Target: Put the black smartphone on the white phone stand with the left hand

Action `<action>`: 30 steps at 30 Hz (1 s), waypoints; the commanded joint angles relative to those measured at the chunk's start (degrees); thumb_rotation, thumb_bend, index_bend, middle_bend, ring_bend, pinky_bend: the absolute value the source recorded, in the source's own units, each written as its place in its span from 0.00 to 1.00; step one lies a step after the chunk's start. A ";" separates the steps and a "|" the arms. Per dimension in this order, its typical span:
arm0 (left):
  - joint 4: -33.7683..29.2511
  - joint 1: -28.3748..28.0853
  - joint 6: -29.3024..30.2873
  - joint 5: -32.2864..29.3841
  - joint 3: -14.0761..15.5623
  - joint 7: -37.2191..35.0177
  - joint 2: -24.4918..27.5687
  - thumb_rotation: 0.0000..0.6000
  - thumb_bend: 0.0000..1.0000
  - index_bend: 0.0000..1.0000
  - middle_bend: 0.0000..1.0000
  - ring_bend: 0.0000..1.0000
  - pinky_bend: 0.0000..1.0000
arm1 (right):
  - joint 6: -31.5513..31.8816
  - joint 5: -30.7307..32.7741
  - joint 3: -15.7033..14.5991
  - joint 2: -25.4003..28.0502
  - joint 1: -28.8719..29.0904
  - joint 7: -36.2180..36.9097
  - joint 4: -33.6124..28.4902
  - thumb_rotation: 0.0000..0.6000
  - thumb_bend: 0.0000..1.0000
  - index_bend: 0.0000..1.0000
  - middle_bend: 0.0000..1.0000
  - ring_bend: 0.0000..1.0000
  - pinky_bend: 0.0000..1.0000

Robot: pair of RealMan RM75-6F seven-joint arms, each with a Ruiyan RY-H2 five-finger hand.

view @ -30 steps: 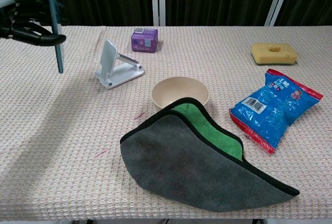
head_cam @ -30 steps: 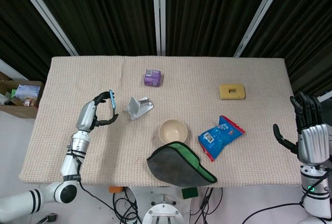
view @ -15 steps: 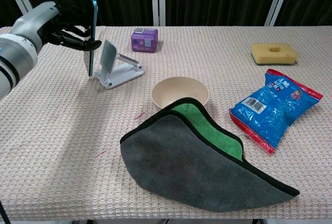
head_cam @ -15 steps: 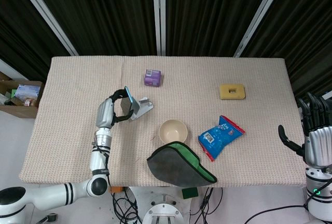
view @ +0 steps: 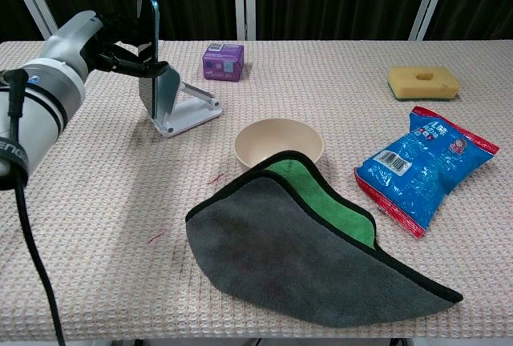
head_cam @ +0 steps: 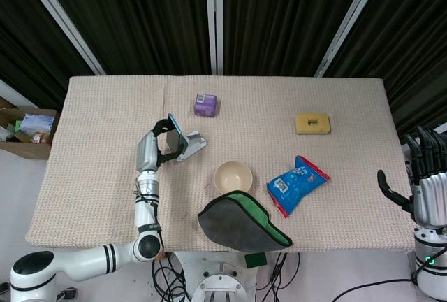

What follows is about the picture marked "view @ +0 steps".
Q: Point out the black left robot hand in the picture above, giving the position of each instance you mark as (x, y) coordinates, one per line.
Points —
(120, 57)

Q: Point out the beige waffle tablecloth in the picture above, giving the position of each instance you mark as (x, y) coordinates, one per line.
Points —
(100, 290)

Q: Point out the blue and red snack bag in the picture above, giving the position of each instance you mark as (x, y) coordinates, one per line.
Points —
(429, 170)

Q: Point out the yellow sponge with hole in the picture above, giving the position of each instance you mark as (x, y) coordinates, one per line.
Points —
(421, 85)

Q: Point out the white folding phone stand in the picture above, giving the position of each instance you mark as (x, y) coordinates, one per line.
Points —
(192, 111)

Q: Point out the beige bowl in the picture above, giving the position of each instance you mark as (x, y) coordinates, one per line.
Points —
(276, 142)

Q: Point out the black smartphone with teal edge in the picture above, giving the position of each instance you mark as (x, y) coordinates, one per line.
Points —
(147, 41)

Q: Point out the red thread piece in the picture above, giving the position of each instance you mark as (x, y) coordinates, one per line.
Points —
(215, 179)
(157, 236)

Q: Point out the grey and green microfibre cloth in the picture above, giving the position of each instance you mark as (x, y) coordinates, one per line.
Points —
(288, 258)

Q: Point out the white slanted frame post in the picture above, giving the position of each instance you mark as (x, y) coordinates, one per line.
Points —
(429, 1)
(36, 5)

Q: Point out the small purple box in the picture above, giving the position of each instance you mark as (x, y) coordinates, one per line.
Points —
(222, 61)

